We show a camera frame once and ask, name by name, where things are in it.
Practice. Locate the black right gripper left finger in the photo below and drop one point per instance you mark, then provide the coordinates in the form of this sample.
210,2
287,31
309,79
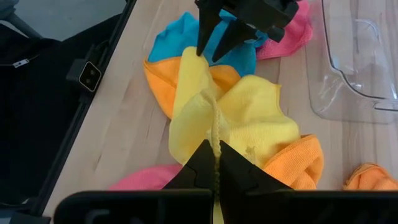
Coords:
199,168

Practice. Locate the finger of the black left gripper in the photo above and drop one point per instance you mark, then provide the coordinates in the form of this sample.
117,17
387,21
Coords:
207,25
236,35

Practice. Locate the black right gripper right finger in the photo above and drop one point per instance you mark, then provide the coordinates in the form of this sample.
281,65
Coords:
239,174

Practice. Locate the yellow microfiber towel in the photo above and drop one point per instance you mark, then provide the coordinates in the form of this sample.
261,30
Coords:
248,118

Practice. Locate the orange microfiber towel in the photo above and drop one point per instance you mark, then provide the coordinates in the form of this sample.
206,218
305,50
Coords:
370,179
161,84

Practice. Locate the blue microfiber towel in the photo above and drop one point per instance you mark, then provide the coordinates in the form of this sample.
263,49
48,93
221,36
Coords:
174,40

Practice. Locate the pink microfiber towel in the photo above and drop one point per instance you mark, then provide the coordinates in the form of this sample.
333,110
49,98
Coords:
295,37
146,179

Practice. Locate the clear plastic bin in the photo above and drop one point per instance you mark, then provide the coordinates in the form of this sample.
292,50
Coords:
357,62

